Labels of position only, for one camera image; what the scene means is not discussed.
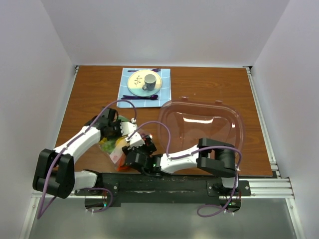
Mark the fake red peach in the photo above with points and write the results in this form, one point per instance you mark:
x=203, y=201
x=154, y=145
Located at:
x=115, y=157

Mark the blue checked cloth napkin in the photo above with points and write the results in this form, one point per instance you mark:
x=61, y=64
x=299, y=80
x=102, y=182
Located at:
x=164, y=93

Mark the clear zip top bag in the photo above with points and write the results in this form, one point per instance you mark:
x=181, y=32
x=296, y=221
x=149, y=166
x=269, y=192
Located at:
x=118, y=166

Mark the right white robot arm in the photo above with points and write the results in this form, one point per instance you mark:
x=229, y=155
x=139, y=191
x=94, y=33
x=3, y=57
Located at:
x=215, y=157

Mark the purple plastic fork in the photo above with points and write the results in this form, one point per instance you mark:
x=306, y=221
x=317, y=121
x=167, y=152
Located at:
x=153, y=70

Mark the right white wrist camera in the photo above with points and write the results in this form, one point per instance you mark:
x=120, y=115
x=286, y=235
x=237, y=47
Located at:
x=134, y=140

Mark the clear pink plastic bowl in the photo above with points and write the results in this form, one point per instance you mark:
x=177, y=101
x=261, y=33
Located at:
x=183, y=123

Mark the purple plastic spoon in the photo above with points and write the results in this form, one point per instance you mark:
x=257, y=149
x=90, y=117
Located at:
x=127, y=97

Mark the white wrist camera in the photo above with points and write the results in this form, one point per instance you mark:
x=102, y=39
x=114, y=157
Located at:
x=128, y=127
x=134, y=140

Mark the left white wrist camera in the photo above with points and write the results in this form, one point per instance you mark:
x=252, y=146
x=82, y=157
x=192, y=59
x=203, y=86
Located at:
x=128, y=127

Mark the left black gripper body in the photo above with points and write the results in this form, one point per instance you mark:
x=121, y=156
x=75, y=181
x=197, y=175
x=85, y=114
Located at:
x=115, y=130

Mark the fake green grapes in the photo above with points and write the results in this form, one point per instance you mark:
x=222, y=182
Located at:
x=108, y=147

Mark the cream plate with plant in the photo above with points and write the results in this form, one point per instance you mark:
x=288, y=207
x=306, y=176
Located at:
x=136, y=81

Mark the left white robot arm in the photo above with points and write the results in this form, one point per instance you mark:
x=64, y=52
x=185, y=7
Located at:
x=55, y=167

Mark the grey mug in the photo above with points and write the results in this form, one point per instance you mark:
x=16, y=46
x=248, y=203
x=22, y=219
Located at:
x=149, y=82

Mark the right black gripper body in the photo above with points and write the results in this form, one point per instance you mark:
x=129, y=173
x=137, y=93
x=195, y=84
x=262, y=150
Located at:
x=145, y=150

